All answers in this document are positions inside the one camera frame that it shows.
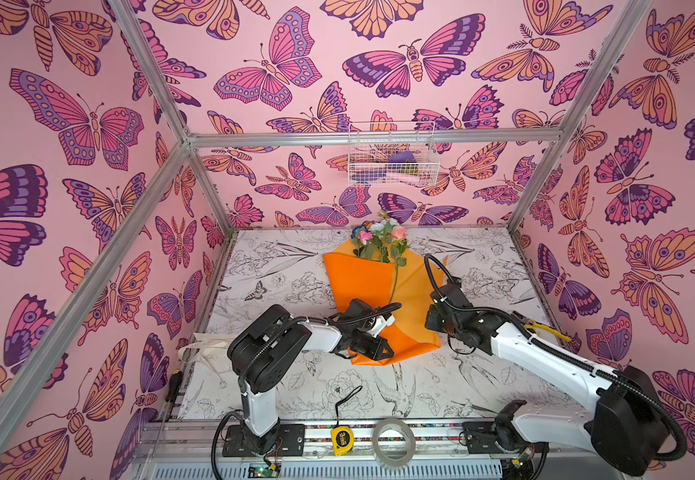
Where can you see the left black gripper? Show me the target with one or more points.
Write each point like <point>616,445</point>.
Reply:
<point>379,344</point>

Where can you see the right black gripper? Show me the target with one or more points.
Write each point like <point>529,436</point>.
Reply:
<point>438,309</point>

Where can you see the orange wrapping paper sheet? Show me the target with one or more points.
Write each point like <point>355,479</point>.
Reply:
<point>380,284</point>

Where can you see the small pink fake rose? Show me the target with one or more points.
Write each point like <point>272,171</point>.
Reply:
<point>366,247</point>

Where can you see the white fake rose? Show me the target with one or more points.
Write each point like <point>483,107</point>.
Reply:
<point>382,231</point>

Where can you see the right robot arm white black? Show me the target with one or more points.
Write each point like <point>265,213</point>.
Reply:
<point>624,422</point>

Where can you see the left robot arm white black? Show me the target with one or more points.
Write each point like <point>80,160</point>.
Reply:
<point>263,354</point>

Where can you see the clear tape roll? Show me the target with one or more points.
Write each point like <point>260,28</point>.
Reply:
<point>393,443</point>

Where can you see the yellow tape measure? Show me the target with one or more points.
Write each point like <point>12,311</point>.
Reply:
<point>342,438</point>

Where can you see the green circuit board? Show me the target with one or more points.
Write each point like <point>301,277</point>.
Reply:
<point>262,470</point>

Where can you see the black screwdriver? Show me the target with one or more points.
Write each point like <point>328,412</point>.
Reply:
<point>174,384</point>

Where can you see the yellow handled pliers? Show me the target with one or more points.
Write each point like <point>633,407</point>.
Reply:
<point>535,327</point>

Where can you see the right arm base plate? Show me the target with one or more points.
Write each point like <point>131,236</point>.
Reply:
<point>486,436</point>

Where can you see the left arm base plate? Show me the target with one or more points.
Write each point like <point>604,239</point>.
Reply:
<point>282,440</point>

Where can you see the white wire basket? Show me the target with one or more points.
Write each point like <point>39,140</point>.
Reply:
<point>393,158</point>

